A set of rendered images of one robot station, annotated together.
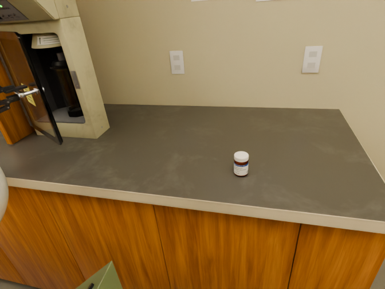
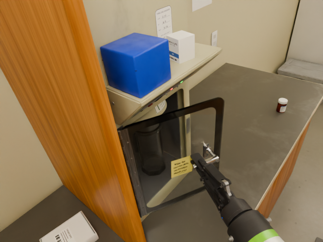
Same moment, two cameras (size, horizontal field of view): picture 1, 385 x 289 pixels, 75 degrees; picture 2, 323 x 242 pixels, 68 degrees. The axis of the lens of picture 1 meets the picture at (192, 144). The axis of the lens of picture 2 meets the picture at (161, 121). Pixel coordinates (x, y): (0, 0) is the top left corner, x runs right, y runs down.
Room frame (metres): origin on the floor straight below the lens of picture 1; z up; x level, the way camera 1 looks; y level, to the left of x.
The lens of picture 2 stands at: (0.74, 1.09, 1.76)
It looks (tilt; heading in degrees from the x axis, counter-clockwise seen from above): 37 degrees down; 298
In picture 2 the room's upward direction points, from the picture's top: 7 degrees counter-clockwise
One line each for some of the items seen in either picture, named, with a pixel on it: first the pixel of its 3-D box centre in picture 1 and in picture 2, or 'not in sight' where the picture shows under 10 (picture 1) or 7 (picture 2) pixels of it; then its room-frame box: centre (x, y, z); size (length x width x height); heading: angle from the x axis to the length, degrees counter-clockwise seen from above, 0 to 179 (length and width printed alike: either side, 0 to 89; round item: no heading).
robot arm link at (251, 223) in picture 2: not in sight; (250, 230); (0.71, 0.75, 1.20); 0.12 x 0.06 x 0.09; 46
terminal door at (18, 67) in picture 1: (26, 89); (178, 162); (0.95, 0.60, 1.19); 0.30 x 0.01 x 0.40; 46
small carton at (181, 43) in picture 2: not in sight; (180, 46); (0.95, 0.54, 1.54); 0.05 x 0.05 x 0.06; 59
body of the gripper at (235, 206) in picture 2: not in sight; (230, 205); (0.77, 0.71, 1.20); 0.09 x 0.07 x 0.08; 136
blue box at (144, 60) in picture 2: not in sight; (137, 63); (0.99, 0.68, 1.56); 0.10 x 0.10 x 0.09; 73
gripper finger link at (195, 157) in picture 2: (15, 89); (199, 162); (0.88, 0.60, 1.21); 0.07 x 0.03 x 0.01; 136
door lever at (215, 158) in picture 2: (23, 92); (203, 158); (0.88, 0.57, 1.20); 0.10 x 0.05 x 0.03; 46
